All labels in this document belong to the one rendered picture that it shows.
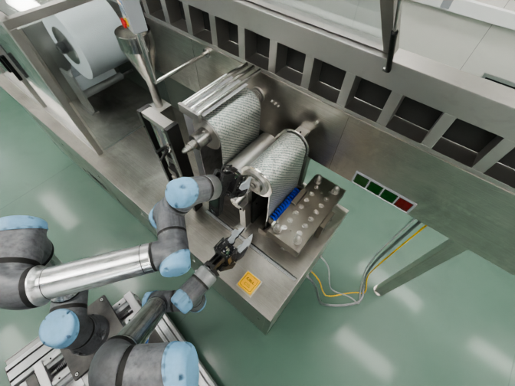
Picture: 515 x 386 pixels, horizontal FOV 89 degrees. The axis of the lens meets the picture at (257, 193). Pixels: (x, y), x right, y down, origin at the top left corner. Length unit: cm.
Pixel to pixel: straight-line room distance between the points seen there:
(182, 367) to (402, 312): 189
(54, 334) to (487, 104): 145
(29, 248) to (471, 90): 117
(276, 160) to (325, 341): 146
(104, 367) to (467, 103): 105
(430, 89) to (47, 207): 287
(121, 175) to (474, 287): 261
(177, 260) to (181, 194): 16
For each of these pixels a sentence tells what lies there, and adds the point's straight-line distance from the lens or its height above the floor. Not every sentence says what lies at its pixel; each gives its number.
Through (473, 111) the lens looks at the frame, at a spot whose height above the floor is 161.
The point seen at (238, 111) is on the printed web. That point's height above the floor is 139.
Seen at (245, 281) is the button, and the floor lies 92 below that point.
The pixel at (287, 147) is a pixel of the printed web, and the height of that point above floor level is 131.
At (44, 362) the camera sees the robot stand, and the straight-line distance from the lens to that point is 153.
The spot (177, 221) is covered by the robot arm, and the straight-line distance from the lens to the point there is 72.
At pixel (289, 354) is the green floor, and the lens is 207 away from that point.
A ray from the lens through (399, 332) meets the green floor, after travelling 230.
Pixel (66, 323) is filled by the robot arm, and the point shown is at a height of 105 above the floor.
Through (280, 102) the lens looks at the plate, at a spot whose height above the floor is 135.
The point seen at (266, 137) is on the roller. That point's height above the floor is 123.
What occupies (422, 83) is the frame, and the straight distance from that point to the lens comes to 89.
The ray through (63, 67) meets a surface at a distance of 152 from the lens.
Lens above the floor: 205
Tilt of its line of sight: 57 degrees down
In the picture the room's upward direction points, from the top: 2 degrees clockwise
